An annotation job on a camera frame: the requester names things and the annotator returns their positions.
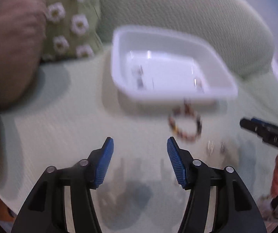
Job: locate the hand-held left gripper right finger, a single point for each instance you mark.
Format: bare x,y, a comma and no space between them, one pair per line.
176,161

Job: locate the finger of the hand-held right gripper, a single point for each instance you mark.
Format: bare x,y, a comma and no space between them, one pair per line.
270,136

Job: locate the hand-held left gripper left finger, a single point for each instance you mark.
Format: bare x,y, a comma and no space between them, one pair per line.
104,161

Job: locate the white plastic tray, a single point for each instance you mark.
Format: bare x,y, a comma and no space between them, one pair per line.
163,65

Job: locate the small silver earring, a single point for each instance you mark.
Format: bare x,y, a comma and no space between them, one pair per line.
210,148

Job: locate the orange object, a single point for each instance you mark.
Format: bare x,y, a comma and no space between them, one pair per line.
5,210

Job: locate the green pillow with white flowers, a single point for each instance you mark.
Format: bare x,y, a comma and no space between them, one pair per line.
71,21

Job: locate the green sofa back cushion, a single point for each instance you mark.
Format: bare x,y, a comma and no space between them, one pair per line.
190,12

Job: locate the brown pillow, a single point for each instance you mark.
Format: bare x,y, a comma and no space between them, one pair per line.
15,43

